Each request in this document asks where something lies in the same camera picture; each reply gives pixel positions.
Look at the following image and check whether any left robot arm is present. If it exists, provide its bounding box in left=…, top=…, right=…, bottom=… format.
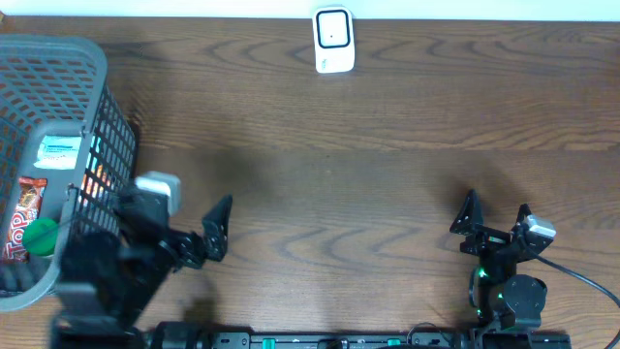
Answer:
left=50, top=186, right=233, bottom=348

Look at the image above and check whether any orange tissue pack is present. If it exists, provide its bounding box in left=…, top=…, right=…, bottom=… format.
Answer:
left=81, top=164, right=113, bottom=200

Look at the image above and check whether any teal wet wipes pack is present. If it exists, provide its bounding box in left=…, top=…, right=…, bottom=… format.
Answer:
left=34, top=135, right=82, bottom=171

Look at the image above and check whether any white barcode scanner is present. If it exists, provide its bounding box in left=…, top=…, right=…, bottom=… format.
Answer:
left=312, top=6, right=356, bottom=74

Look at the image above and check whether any red Top candy bar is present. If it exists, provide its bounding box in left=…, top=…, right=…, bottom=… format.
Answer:
left=1, top=176, right=47, bottom=264

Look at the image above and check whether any green lid plastic jar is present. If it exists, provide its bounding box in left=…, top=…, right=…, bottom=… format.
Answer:
left=22, top=218, right=59, bottom=257

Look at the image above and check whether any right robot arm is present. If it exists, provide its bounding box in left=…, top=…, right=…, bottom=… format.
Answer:
left=449, top=189, right=554, bottom=333

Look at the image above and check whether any black camera cable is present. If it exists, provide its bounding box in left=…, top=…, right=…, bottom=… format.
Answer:
left=532, top=254, right=620, bottom=349

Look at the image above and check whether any grey plastic mesh basket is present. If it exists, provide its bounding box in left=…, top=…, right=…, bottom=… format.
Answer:
left=1, top=34, right=137, bottom=312

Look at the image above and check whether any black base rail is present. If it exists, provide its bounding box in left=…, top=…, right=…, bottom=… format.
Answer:
left=143, top=322, right=572, bottom=349

